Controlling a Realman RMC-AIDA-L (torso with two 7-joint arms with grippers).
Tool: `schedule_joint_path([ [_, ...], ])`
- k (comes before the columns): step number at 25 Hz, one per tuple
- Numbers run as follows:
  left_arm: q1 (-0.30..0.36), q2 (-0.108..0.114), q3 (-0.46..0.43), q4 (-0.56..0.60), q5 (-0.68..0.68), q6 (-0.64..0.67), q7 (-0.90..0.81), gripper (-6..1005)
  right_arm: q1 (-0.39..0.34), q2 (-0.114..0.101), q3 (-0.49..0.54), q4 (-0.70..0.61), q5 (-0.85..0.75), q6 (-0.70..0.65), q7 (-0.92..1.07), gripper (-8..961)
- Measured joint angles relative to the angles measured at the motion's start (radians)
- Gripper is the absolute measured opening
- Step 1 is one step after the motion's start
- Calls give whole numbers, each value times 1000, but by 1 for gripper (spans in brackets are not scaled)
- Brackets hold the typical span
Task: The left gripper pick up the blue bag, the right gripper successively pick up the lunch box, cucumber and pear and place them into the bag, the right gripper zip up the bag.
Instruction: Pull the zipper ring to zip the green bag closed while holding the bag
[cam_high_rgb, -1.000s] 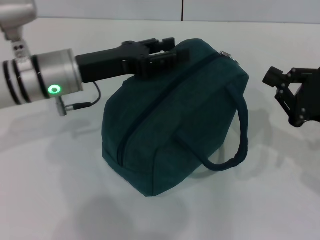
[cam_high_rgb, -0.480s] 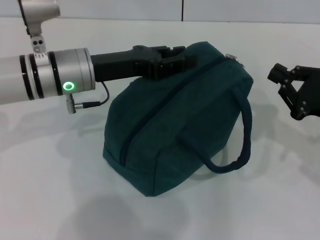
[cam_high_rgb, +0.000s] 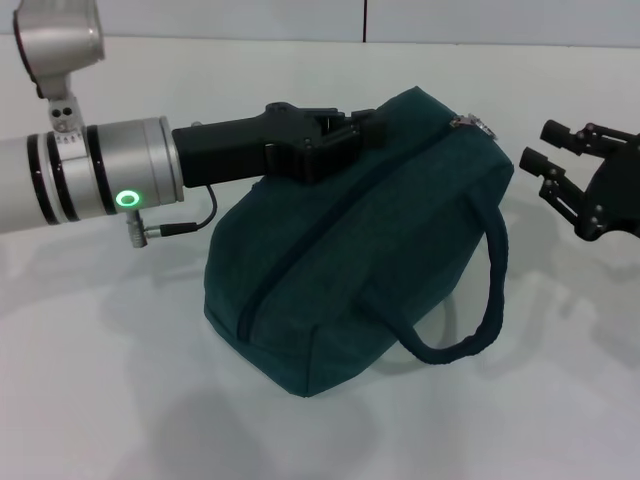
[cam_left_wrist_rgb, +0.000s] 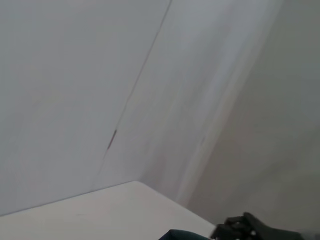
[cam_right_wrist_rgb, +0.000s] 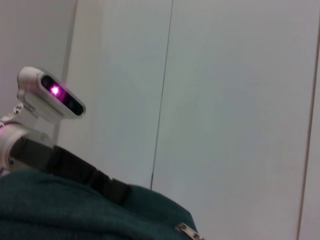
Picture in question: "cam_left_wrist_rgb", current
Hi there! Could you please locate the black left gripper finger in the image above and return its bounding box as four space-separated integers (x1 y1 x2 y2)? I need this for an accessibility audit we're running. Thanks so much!
209 211 305 240

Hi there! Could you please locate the dark teal fabric lunch bag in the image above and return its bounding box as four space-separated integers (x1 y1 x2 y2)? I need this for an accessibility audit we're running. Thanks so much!
159 228 214 240

